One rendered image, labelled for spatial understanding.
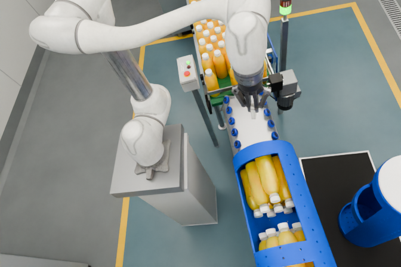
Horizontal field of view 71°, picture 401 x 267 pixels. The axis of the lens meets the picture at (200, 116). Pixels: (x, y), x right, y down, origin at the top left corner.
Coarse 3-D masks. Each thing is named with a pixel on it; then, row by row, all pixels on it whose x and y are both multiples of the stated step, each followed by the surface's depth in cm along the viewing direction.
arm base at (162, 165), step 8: (168, 144) 145; (168, 152) 143; (160, 160) 137; (168, 160) 141; (136, 168) 141; (144, 168) 138; (152, 168) 136; (160, 168) 138; (168, 168) 138; (152, 176) 137
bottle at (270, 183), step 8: (256, 160) 120; (264, 160) 117; (272, 160) 119; (264, 168) 116; (272, 168) 116; (264, 176) 114; (272, 176) 113; (264, 184) 113; (272, 184) 112; (272, 192) 112
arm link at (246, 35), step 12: (240, 12) 68; (252, 12) 74; (228, 24) 68; (240, 24) 66; (252, 24) 66; (264, 24) 73; (228, 36) 68; (240, 36) 66; (252, 36) 66; (264, 36) 69; (228, 48) 71; (240, 48) 68; (252, 48) 68; (264, 48) 71; (240, 60) 71; (252, 60) 71; (240, 72) 77; (252, 72) 76
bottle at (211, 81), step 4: (208, 76) 161; (212, 76) 162; (216, 76) 166; (208, 80) 163; (212, 80) 163; (216, 80) 165; (208, 84) 166; (212, 84) 165; (216, 84) 167; (208, 88) 170; (212, 88) 169; (216, 88) 170; (212, 96) 176; (216, 96) 176
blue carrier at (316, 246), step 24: (264, 144) 118; (288, 144) 121; (240, 168) 137; (288, 168) 112; (240, 192) 122; (264, 216) 128; (288, 216) 126; (312, 216) 104; (312, 240) 98; (264, 264) 100; (288, 264) 94
